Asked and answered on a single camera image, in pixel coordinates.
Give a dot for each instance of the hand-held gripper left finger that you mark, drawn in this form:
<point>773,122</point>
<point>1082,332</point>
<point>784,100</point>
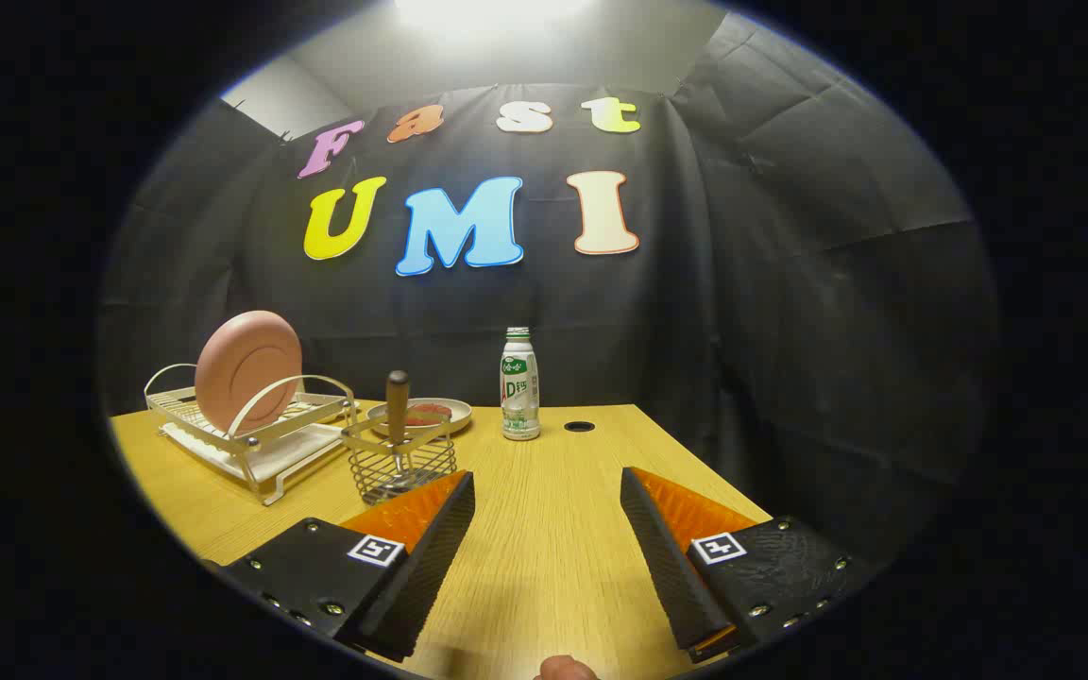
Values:
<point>431,557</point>

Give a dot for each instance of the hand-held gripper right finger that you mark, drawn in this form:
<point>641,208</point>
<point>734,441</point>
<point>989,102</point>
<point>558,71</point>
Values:
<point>667,557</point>

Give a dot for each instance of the pink plate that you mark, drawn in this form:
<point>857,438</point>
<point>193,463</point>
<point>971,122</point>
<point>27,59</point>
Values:
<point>246,368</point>

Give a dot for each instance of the beige plate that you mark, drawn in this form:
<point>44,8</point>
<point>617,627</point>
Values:
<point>461,413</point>

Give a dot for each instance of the red meat slice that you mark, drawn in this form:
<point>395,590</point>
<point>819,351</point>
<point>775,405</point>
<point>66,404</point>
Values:
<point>423,421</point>
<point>433,409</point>

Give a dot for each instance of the black table grommet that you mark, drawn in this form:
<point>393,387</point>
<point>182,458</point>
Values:
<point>579,427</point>

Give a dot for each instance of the white plastic drip tray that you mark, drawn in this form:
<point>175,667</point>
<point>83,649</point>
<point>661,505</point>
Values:
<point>294,453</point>

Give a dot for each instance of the white bottle green label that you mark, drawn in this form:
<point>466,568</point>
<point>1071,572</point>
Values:
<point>520,397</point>

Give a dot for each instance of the black backdrop cloth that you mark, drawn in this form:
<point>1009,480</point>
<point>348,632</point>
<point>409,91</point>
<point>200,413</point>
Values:
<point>695,331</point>

